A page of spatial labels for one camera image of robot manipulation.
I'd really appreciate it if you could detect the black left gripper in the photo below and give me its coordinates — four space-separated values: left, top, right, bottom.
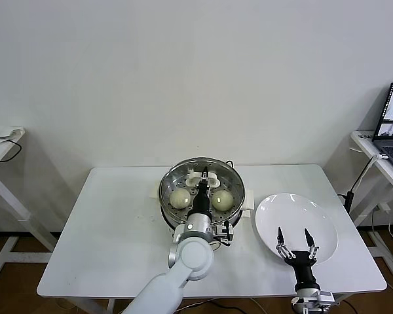
191 166 212 217

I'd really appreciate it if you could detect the white side table with laptop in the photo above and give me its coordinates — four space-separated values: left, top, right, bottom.
349 130 393 275

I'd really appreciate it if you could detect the white round plate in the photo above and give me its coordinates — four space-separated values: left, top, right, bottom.
254 192 339 265

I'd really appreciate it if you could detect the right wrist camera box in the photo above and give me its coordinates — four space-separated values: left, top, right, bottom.
317 291 335 307

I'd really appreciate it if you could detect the stainless steel steamer basket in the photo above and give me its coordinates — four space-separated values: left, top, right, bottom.
159 158 246 232

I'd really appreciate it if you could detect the round glass pot lid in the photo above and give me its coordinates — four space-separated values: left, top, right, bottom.
159 157 246 223

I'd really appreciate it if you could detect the white folded cloth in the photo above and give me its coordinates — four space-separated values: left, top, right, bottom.
0 123 26 145

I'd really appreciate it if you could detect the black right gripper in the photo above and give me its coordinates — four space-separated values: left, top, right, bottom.
274 226 320 291

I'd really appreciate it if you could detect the thin black cable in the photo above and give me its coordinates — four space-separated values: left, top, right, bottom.
0 139 22 163

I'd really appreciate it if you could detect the white steamed baozi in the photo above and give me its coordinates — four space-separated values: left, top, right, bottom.
212 190 234 212
169 188 191 209

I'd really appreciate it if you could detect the black cable with white plug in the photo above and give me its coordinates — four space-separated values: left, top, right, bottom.
339 153 389 212

